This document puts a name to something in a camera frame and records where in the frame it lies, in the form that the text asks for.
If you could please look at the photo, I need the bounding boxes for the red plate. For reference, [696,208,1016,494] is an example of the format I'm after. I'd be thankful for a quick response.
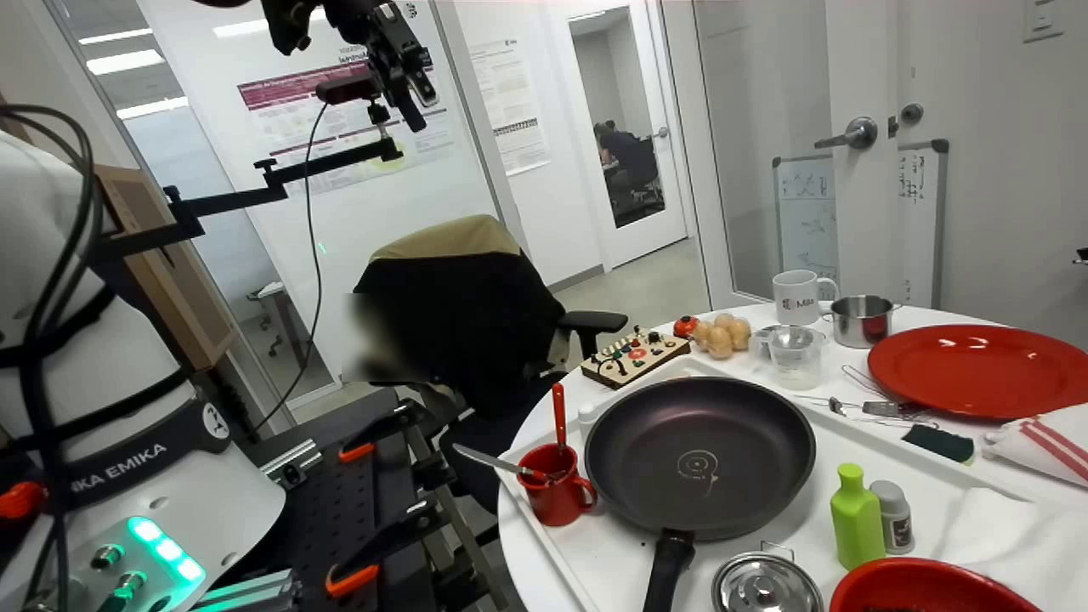
[867,322,1088,423]

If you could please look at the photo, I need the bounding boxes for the red mug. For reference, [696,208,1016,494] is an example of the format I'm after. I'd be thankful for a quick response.
[520,445,598,527]

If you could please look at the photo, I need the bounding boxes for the white mug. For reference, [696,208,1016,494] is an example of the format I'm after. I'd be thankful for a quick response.
[772,269,840,326]

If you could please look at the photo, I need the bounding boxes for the steel cup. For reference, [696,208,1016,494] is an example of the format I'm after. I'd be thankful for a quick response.
[829,295,893,351]

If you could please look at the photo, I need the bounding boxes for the white red striped cloth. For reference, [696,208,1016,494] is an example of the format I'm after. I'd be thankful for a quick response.
[982,403,1088,491]

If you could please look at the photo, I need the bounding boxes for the clear glass cup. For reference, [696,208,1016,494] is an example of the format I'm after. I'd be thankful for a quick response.
[768,326,820,391]

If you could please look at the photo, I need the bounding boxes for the green squeeze bottle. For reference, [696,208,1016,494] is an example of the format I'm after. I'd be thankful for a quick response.
[829,462,884,569]

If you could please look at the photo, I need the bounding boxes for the robot base with lights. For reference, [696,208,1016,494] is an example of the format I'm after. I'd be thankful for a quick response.
[0,401,286,612]

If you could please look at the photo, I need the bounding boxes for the small steel lidded pot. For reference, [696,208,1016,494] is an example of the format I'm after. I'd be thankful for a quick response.
[712,554,823,612]

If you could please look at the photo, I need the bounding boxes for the grey salt shaker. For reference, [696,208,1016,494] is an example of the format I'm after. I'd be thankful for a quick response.
[871,478,915,554]

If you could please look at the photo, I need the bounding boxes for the sushi toy tray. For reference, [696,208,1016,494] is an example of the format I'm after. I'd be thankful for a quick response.
[583,332,692,389]

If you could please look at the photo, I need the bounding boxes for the red bowl of coffee beans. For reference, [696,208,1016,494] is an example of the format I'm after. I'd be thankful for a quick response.
[829,558,1041,612]

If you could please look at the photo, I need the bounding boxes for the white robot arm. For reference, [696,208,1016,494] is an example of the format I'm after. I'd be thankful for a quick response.
[0,0,437,367]

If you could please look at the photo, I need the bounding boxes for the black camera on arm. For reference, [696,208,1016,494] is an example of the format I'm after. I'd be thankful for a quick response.
[315,71,384,104]

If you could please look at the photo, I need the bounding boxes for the black frying pan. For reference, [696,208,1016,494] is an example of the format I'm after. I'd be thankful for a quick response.
[583,376,816,612]

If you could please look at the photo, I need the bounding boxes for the bread rolls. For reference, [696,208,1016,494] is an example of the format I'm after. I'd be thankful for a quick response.
[693,316,752,361]

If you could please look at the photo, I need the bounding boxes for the black office chair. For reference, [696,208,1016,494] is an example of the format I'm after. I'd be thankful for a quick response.
[349,215,629,451]

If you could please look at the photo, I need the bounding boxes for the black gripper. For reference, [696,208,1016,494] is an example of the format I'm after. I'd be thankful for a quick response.
[263,0,437,133]

